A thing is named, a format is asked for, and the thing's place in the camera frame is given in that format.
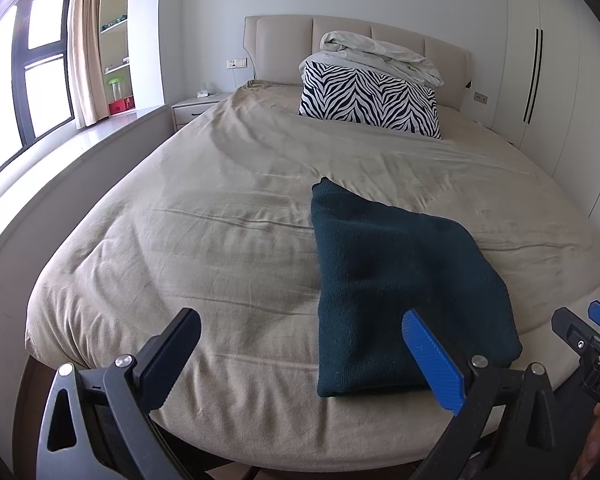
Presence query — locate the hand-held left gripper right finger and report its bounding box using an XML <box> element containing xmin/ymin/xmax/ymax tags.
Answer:
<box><xmin>401</xmin><ymin>309</ymin><xmax>556</xmax><ymax>480</ymax></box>

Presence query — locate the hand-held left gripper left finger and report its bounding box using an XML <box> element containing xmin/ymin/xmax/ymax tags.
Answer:
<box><xmin>37</xmin><ymin>307</ymin><xmax>203</xmax><ymax>480</ymax></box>

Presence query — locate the dark green knit sweater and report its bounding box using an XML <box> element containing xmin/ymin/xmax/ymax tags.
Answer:
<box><xmin>311</xmin><ymin>176</ymin><xmax>524</xmax><ymax>399</ymax></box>

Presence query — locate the bed with beige sheet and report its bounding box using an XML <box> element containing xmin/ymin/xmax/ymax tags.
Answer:
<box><xmin>24</xmin><ymin>80</ymin><xmax>600</xmax><ymax>466</ymax></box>

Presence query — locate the white window ledge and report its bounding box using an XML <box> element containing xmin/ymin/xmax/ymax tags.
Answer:
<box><xmin>0</xmin><ymin>105</ymin><xmax>175</xmax><ymax>281</ymax></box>

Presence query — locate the white nightstand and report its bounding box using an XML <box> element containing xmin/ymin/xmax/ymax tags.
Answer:
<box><xmin>171</xmin><ymin>91</ymin><xmax>235</xmax><ymax>133</ymax></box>

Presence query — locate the zebra print pillow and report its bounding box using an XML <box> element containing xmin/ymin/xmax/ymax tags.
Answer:
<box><xmin>299</xmin><ymin>59</ymin><xmax>443</xmax><ymax>140</ymax></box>

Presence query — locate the folded white duvet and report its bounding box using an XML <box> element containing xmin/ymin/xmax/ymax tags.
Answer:
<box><xmin>314</xmin><ymin>30</ymin><xmax>445</xmax><ymax>87</ymax></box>

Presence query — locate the beige curtain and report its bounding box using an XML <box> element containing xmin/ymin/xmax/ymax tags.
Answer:
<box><xmin>68</xmin><ymin>0</ymin><xmax>109</xmax><ymax>128</ymax></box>

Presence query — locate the black framed window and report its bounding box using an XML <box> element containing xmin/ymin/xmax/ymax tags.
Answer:
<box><xmin>0</xmin><ymin>0</ymin><xmax>75</xmax><ymax>191</ymax></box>

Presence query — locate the beige padded headboard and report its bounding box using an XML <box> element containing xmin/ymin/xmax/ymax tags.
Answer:
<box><xmin>244</xmin><ymin>15</ymin><xmax>473</xmax><ymax>111</ymax></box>

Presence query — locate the white shelf unit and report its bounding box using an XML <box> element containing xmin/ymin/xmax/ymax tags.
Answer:
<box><xmin>98</xmin><ymin>0</ymin><xmax>136</xmax><ymax>111</ymax></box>

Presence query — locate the white wardrobe with black handles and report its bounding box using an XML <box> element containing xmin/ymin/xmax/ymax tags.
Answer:
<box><xmin>490</xmin><ymin>0</ymin><xmax>600</xmax><ymax>221</ymax></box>

